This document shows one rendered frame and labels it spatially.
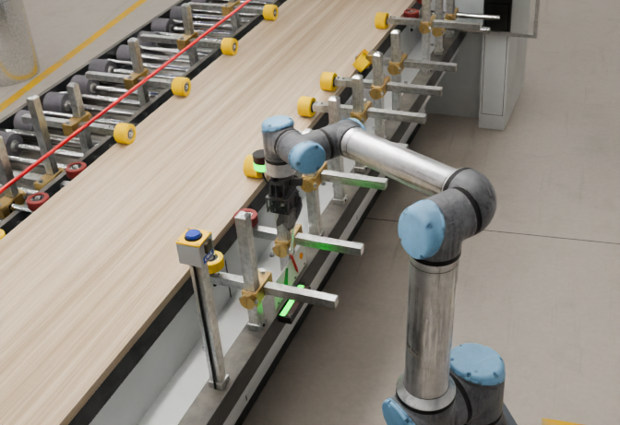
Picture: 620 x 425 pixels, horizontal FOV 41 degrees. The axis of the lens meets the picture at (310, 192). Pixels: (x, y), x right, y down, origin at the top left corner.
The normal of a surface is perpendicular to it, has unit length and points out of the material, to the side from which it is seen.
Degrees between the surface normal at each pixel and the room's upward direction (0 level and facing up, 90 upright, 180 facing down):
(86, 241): 0
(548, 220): 0
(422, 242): 83
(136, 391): 90
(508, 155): 0
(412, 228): 82
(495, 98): 90
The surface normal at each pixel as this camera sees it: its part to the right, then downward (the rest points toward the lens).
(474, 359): 0.00, -0.87
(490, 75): -0.37, 0.51
